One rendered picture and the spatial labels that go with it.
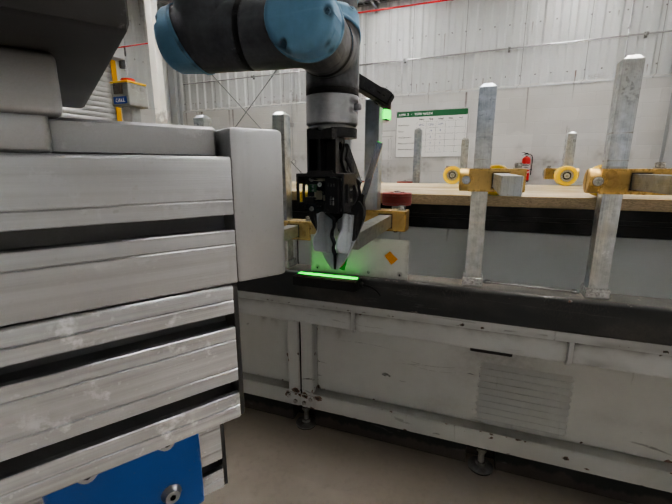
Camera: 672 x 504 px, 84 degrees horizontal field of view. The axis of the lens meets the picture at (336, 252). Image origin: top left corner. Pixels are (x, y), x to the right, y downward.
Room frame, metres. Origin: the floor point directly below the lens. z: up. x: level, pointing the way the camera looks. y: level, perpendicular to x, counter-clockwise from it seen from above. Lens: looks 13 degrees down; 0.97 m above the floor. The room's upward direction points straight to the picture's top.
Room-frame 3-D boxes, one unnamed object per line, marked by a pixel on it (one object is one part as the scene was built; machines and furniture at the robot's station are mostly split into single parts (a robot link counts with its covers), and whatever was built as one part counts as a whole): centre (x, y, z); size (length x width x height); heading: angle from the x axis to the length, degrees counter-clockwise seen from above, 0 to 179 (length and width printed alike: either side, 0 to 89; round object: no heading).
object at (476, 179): (0.85, -0.35, 0.95); 0.14 x 0.06 x 0.05; 70
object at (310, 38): (0.47, 0.04, 1.12); 0.11 x 0.11 x 0.08; 77
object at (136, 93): (1.21, 0.62, 1.18); 0.07 x 0.07 x 0.08; 70
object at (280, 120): (1.03, 0.14, 0.87); 0.04 x 0.04 x 0.48; 70
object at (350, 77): (0.56, 0.01, 1.13); 0.09 x 0.08 x 0.11; 167
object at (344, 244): (0.56, -0.01, 0.86); 0.06 x 0.03 x 0.09; 160
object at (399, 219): (0.94, -0.11, 0.85); 0.14 x 0.06 x 0.05; 70
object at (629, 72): (0.77, -0.56, 0.94); 0.04 x 0.04 x 0.48; 70
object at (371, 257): (0.93, -0.05, 0.75); 0.26 x 0.01 x 0.10; 70
